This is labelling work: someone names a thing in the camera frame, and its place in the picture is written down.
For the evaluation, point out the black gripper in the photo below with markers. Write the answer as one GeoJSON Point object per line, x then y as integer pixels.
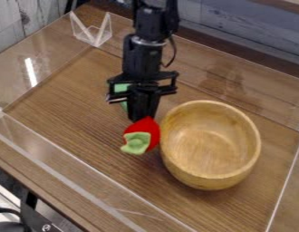
{"type": "Point", "coordinates": [141, 70]}

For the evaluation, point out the green rectangular block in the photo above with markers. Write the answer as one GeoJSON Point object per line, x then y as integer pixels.
{"type": "Point", "coordinates": [121, 88]}

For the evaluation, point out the red plush strawberry toy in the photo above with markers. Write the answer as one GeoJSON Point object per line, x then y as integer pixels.
{"type": "Point", "coordinates": [141, 136]}

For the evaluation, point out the wooden bowl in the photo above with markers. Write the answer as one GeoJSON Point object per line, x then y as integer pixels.
{"type": "Point", "coordinates": [210, 144]}

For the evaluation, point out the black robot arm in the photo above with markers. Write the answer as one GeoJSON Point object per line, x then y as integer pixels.
{"type": "Point", "coordinates": [156, 23]}

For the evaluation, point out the clear acrylic enclosure wall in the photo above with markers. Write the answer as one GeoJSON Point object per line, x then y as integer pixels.
{"type": "Point", "coordinates": [60, 137]}

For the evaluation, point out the clear acrylic corner bracket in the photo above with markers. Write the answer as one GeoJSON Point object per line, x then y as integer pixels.
{"type": "Point", "coordinates": [92, 35]}

